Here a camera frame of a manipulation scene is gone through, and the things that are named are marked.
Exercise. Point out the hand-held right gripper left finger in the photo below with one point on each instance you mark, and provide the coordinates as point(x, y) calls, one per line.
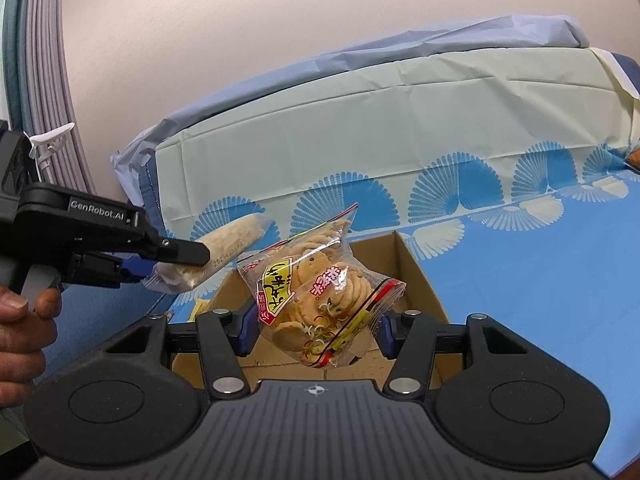
point(246, 332)

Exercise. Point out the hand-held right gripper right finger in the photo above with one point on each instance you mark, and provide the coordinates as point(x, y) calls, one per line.
point(385, 340)

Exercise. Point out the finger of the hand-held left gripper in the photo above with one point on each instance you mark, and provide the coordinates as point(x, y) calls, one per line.
point(181, 251)
point(137, 269)

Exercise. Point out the clear pack of white crackers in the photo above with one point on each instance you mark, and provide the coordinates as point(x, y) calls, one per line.
point(227, 245)

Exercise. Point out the brown cardboard box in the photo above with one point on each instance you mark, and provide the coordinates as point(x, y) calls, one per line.
point(415, 280)

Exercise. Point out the clear bag of round cookies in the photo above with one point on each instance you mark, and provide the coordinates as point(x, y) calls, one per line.
point(312, 290)

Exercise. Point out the person's left hand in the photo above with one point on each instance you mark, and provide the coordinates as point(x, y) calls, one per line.
point(22, 330)

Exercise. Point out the white plastic clip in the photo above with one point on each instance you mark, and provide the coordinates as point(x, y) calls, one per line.
point(47, 145)

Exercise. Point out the blue fan-print cloth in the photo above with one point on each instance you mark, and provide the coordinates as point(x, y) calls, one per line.
point(525, 260)

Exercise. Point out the grey pleated curtain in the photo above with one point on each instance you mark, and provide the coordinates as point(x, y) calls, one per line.
point(45, 60)

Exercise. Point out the fan-patterned covered cushion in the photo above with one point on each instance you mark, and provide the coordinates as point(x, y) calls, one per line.
point(350, 55)

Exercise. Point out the orange object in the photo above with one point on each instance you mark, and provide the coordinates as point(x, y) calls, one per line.
point(635, 159)

